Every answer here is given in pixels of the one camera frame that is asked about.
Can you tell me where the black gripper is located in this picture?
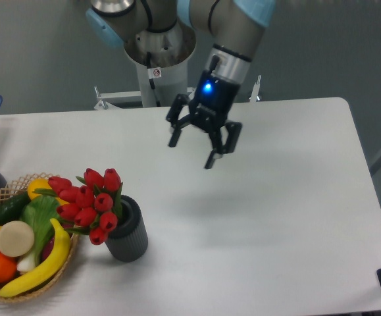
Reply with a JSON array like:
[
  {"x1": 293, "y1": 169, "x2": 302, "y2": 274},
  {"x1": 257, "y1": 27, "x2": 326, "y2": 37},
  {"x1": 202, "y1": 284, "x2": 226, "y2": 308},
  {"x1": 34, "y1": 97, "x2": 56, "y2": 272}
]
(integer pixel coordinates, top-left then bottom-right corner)
[{"x1": 165, "y1": 69, "x2": 243, "y2": 171}]

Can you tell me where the red tulip bouquet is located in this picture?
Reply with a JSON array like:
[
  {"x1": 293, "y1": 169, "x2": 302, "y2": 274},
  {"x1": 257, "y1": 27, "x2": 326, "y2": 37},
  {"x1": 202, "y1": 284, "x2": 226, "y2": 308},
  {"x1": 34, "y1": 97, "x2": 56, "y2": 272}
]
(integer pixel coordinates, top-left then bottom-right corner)
[{"x1": 48, "y1": 168, "x2": 125, "y2": 245}]

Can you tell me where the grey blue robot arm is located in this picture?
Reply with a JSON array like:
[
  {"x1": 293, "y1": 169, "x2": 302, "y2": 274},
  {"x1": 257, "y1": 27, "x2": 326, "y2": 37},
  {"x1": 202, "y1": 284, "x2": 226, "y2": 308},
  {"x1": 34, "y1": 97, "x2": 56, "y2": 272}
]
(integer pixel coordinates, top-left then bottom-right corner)
[{"x1": 86, "y1": 1, "x2": 275, "y2": 169}]

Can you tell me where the dark grey ribbed vase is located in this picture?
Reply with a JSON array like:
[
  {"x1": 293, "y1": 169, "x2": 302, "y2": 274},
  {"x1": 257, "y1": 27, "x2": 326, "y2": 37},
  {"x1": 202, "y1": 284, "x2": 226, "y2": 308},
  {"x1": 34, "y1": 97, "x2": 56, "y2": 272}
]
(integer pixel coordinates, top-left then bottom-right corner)
[{"x1": 105, "y1": 195, "x2": 148, "y2": 263}]

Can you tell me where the yellow squash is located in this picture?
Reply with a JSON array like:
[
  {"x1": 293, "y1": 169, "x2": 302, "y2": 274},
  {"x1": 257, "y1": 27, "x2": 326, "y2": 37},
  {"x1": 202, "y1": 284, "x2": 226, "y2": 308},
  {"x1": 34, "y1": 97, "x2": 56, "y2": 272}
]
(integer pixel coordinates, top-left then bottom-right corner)
[{"x1": 27, "y1": 178, "x2": 68, "y2": 205}]

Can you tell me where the yellow banana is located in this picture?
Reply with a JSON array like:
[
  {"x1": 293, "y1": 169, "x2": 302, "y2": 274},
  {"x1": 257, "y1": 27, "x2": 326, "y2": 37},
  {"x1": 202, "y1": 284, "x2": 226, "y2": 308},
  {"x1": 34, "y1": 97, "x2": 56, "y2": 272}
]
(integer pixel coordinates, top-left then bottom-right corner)
[{"x1": 0, "y1": 218, "x2": 70, "y2": 298}]

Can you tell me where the green bok choy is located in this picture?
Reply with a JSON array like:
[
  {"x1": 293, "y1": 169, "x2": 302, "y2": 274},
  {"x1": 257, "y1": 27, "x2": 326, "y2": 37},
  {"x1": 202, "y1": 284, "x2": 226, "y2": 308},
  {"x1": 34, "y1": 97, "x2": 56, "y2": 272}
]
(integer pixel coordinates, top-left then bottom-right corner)
[{"x1": 17, "y1": 196, "x2": 60, "y2": 274}]

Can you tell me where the woven wicker basket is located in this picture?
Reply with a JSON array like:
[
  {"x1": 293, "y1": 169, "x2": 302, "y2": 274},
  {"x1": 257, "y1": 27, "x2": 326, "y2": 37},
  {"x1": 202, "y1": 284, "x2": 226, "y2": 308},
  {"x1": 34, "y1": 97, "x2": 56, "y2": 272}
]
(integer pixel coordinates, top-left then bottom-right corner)
[{"x1": 0, "y1": 172, "x2": 79, "y2": 303}]

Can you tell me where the purple red vegetable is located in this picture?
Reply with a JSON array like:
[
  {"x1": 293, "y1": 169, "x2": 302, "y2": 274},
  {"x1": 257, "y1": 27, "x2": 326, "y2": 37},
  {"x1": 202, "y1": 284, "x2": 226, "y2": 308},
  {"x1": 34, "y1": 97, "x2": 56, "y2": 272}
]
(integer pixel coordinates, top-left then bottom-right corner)
[{"x1": 39, "y1": 223, "x2": 74, "y2": 263}]

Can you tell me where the dark green cucumber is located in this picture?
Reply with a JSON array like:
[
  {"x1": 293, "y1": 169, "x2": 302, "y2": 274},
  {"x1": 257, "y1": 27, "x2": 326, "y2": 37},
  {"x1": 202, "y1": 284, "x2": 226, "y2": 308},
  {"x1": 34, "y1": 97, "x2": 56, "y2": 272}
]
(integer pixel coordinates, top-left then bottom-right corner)
[{"x1": 0, "y1": 192, "x2": 31, "y2": 226}]

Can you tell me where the beige round disc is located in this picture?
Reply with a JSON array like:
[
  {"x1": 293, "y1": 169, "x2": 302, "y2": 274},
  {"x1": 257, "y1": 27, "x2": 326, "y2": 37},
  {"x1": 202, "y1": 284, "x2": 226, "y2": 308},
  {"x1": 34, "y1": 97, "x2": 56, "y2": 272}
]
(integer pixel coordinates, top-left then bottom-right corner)
[{"x1": 0, "y1": 221, "x2": 35, "y2": 257}]

